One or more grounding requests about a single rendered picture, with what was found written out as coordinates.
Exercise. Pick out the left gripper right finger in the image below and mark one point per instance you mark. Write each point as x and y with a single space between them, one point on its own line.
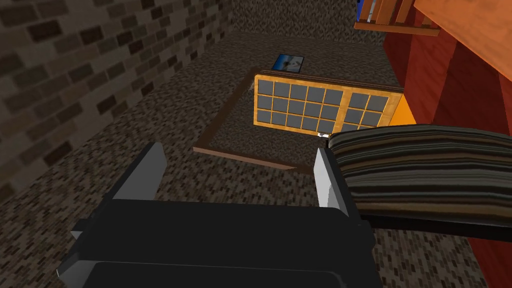
328 182

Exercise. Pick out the wooden shelf with books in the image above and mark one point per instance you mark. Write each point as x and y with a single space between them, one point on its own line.
390 18

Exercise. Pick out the striped brown cushion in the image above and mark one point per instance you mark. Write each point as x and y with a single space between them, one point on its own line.
424 172

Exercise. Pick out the orange wooden table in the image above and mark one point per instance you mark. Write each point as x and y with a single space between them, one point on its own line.
472 28

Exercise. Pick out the blue framed picture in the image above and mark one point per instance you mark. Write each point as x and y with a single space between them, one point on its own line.
288 63

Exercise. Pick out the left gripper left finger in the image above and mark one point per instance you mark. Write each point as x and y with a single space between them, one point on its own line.
142 176

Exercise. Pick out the yellow framed window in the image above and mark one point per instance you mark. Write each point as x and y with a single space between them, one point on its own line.
320 106

